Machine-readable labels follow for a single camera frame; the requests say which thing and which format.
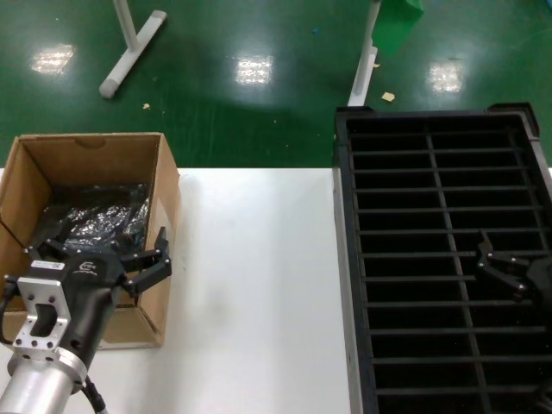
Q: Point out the white table leg with foot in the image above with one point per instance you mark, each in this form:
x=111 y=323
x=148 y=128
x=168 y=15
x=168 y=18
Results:
x=364 y=64
x=129 y=56

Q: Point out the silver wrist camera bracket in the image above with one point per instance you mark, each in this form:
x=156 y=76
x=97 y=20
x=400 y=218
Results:
x=47 y=293

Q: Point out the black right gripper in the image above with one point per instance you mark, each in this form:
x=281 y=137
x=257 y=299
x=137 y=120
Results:
x=541 y=280

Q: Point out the black slotted container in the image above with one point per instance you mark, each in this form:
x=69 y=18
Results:
x=348 y=215

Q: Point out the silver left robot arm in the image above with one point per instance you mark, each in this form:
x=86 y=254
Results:
x=34 y=388

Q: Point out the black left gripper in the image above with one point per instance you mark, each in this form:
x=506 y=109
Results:
x=92 y=280

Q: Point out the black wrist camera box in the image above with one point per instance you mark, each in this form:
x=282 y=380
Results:
x=47 y=265

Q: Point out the brown cardboard box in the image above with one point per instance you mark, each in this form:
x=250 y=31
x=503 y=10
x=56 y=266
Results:
x=86 y=155

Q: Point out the grey translucent antistatic bag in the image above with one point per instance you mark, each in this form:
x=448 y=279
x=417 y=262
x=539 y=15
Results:
x=99 y=215

